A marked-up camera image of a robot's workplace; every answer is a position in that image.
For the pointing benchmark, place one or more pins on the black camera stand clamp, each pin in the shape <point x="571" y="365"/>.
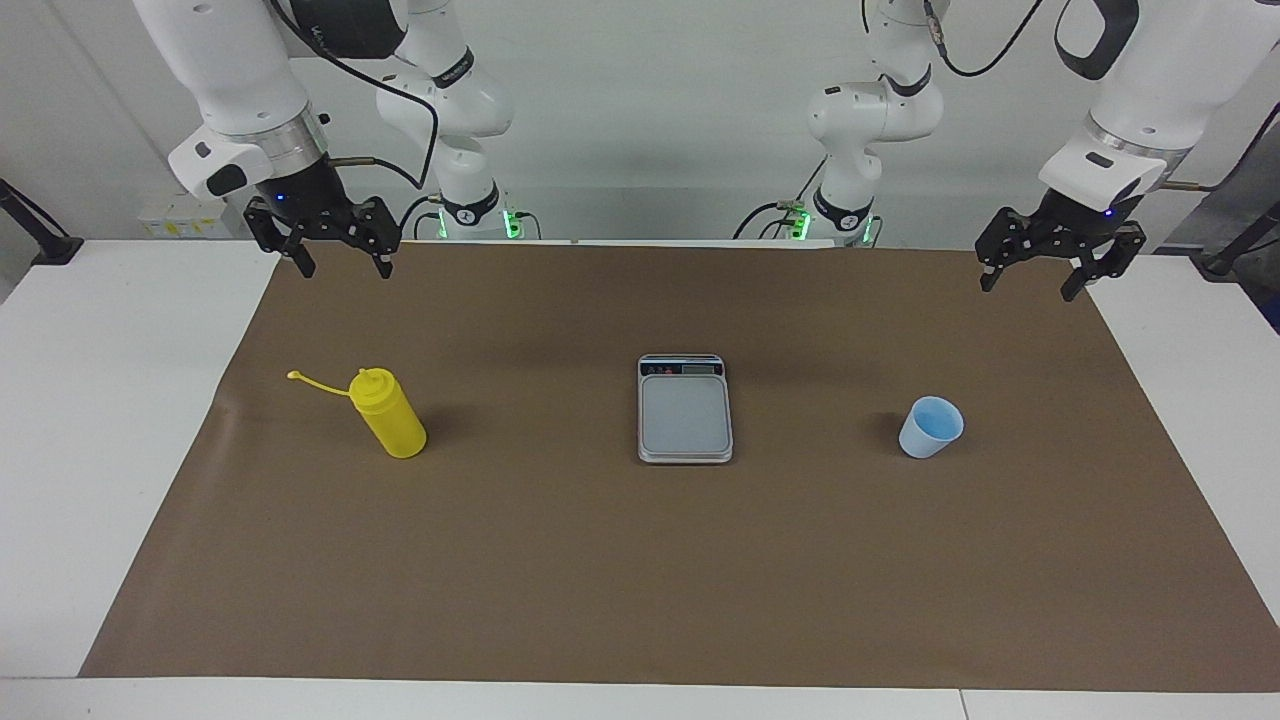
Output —
<point x="1225" y="260"/>
<point x="50" y="245"/>

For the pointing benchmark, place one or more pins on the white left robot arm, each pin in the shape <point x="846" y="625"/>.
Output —
<point x="870" y="110"/>

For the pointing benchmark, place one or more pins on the light blue plastic cup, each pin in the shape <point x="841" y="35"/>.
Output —
<point x="925" y="440"/>

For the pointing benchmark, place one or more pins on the brown paper table mat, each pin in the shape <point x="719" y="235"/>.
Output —
<point x="640" y="570"/>

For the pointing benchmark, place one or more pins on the yellow squeeze bottle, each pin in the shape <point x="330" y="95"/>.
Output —
<point x="395" y="420"/>

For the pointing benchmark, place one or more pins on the silver digital kitchen scale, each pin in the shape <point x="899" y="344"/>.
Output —
<point x="685" y="420"/>

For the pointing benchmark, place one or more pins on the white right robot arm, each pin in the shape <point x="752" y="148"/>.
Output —
<point x="245" y="70"/>

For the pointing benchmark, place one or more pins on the blue object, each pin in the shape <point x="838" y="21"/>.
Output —
<point x="1273" y="312"/>

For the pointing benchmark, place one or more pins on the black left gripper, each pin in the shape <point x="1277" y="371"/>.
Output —
<point x="1085" y="218"/>

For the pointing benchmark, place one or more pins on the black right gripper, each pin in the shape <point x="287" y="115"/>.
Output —
<point x="305" y="195"/>

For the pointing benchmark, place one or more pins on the white box with yellow labels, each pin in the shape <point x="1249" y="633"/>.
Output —
<point x="185" y="215"/>

